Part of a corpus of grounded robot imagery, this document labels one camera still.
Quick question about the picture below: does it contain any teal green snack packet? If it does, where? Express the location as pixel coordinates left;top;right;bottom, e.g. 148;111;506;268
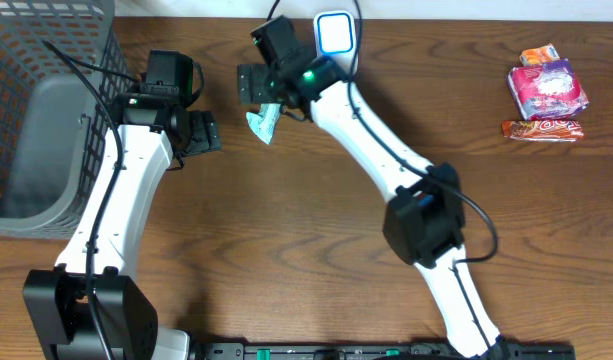
246;103;283;145

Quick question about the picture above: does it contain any red brown snack packet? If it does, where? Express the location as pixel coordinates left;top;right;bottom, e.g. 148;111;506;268
501;120;585;142

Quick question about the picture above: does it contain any orange tissue pack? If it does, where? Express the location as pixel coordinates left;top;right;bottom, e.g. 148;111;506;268
519;43;561;66

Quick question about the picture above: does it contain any pink purple snack bag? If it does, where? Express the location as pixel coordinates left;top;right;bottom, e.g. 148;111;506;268
507;59;589;121

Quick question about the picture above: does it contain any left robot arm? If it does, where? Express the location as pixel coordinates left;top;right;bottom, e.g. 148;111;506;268
23;50;222;359

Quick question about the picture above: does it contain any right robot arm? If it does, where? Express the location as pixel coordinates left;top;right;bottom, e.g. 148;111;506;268
238;11;500;359

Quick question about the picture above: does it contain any white barcode scanner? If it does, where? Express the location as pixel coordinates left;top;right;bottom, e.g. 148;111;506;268
313;10;358;74

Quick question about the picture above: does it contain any grey plastic mesh basket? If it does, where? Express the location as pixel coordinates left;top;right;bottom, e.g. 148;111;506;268
0;0;131;238

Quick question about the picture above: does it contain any black left camera cable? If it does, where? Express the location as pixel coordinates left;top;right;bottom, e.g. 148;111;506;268
41;39;142;360

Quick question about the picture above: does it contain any black camera cable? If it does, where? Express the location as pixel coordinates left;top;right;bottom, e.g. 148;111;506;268
265;0;500;351
41;39;142;360

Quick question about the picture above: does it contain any black right camera cable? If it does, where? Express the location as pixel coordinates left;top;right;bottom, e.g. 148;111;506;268
265;0;500;351

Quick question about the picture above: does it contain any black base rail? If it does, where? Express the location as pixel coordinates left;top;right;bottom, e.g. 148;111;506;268
188;341;576;360

